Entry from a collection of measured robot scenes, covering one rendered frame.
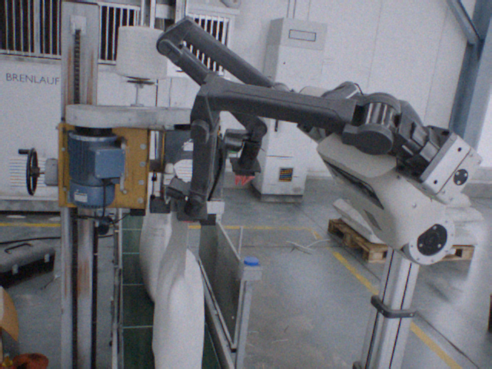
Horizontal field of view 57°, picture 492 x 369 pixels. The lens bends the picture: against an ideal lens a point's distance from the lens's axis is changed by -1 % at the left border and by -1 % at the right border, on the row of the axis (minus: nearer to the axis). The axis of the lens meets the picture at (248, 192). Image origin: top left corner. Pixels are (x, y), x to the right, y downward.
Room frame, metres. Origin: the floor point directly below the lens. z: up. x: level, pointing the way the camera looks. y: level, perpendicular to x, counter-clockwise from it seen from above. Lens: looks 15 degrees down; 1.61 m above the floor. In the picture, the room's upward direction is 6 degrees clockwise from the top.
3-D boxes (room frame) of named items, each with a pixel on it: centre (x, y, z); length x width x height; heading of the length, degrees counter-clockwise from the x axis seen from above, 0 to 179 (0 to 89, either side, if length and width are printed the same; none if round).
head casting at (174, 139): (1.88, 0.26, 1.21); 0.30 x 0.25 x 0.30; 17
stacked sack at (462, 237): (4.34, -1.95, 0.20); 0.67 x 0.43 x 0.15; 107
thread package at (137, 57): (1.56, 0.40, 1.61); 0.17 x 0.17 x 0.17
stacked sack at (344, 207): (4.53, -1.25, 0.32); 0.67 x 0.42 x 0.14; 111
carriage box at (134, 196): (1.75, 0.58, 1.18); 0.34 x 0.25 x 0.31; 107
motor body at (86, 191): (1.51, 0.53, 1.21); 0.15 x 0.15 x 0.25
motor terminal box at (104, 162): (1.43, 0.46, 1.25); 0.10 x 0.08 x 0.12; 132
